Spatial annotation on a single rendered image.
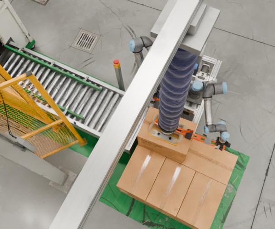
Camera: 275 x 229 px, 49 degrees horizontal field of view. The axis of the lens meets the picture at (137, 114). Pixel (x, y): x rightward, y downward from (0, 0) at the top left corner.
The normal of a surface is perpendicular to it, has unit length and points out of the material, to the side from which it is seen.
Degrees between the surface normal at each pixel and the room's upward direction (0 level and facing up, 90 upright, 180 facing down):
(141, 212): 0
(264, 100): 0
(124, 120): 0
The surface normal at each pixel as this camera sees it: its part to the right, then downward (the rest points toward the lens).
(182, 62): -0.02, 0.84
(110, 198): -0.04, -0.36
